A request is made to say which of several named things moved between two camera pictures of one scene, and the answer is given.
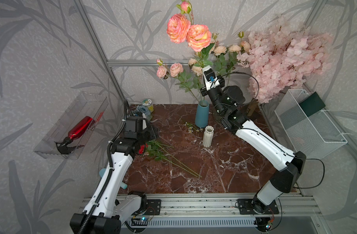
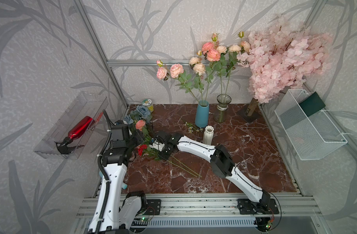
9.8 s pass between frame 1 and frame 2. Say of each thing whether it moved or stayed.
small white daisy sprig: stayed
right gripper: moved
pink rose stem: stayed
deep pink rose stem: moved
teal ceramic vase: stayed
